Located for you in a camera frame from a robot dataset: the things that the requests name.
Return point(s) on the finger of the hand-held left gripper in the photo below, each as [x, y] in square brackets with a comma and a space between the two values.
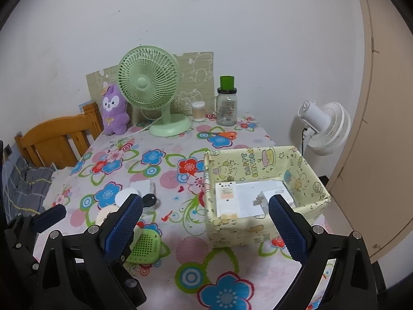
[50, 214]

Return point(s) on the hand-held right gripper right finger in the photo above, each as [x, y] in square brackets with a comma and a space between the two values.
[287, 229]

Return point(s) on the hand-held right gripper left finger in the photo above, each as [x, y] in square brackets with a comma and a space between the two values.
[124, 226]

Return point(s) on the cream round disc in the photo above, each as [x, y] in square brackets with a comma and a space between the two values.
[105, 214]

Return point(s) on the white round disc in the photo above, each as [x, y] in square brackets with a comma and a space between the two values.
[124, 197]

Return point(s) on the green panda case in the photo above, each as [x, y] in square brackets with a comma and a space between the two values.
[146, 245]

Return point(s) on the black car key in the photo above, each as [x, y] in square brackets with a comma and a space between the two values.
[150, 200]

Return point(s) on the yellow cartoon print box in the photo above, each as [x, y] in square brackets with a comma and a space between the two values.
[232, 229]

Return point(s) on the white power adapter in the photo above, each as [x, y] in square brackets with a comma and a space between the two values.
[266, 199]

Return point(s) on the grey plaid blanket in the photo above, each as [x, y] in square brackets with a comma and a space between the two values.
[22, 187]

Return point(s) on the clear box with white lid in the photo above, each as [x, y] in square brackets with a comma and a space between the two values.
[142, 187]

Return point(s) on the white device with orange label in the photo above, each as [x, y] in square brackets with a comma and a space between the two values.
[226, 200]

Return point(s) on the white standing fan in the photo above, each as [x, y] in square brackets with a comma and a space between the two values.
[329, 129]

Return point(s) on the purple plush toy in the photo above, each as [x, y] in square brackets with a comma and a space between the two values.
[113, 109]

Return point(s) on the glass jar with green lid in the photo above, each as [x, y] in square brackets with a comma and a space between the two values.
[226, 109]

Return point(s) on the clear cotton swab container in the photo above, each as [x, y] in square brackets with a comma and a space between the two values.
[198, 113]

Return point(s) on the green desk fan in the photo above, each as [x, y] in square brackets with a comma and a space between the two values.
[142, 82]

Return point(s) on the beige wardrobe door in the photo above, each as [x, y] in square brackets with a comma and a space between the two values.
[387, 103]

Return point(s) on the beige patterned board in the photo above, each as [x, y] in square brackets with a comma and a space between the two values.
[196, 71]

